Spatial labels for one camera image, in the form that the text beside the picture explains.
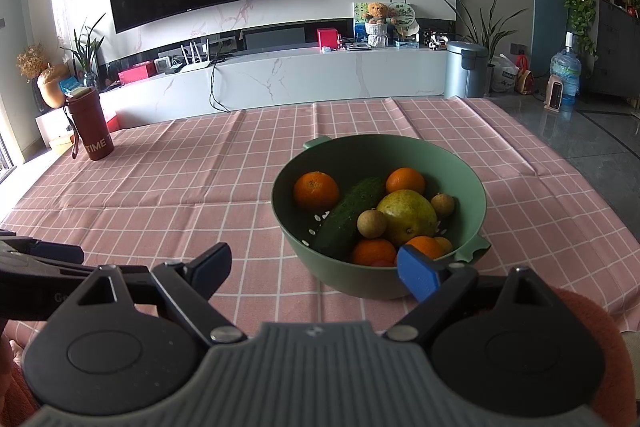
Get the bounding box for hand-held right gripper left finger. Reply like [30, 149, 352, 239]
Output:
[47, 242, 248, 345]

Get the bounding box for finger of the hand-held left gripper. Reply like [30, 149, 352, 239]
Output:
[0, 231, 96, 280]

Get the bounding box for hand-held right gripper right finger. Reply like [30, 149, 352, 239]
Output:
[384, 244, 591, 342]

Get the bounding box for orange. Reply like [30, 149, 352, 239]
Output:
[407, 235, 446, 260]
[385, 167, 427, 196]
[350, 237, 398, 268]
[293, 171, 341, 212]

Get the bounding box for green colander bowl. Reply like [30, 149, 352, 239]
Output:
[271, 134, 492, 300]

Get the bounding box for yellow-green pear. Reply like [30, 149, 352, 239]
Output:
[376, 189, 439, 248]

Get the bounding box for green cucumber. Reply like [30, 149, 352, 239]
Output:
[312, 177, 386, 260]

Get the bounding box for beige round vase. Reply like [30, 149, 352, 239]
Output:
[37, 64, 71, 109]

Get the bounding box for dried flower bunch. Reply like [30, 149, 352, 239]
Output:
[16, 44, 51, 80]

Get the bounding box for white router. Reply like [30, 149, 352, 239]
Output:
[177, 39, 212, 74]

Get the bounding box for flat red box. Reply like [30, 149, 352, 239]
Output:
[118, 61, 157, 85]

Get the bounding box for person's coral fleece clothing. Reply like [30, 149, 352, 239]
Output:
[0, 286, 632, 427]

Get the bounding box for grey-blue pedal bin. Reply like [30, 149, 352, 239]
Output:
[445, 41, 489, 98]

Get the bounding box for white marble television cabinet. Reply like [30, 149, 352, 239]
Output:
[97, 44, 448, 128]

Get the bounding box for green leafy potted plant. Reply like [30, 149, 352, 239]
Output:
[62, 13, 107, 88]

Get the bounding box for white plastic bag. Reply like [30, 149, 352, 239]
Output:
[490, 54, 521, 94]

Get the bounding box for red bag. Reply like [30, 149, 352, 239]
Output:
[515, 54, 535, 95]

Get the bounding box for small beige heater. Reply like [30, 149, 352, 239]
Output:
[545, 74, 566, 112]

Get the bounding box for grey rectangular panel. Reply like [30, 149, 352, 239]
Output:
[243, 27, 307, 50]

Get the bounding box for small figurines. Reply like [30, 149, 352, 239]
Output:
[420, 32, 448, 52]

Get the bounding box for blue water jug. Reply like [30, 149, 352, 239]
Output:
[550, 32, 582, 100]

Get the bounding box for tall green floor plant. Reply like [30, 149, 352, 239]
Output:
[444, 0, 530, 68]

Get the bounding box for round printed fan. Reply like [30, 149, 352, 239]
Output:
[387, 2, 418, 30]

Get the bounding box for brown teddy bear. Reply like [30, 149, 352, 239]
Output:
[362, 2, 390, 25]

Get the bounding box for colourful painting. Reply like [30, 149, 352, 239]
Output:
[351, 1, 372, 42]

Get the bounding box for grey side cabinet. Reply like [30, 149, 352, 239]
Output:
[592, 0, 640, 100]

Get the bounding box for red-brown tumbler with strap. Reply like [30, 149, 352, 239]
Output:
[64, 86, 115, 162]

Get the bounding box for black cable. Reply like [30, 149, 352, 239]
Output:
[209, 57, 233, 112]

